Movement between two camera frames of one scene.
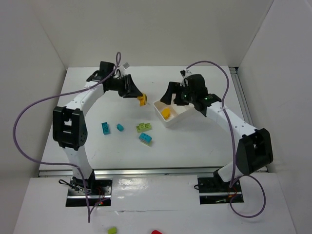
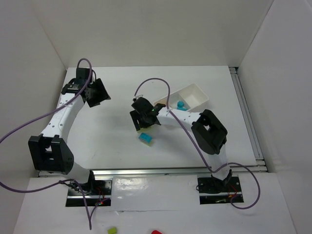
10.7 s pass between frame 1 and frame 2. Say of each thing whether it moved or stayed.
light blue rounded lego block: stayed
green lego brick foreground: stayed
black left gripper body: moved
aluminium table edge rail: stayed
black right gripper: moved
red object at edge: stayed
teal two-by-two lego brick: moved
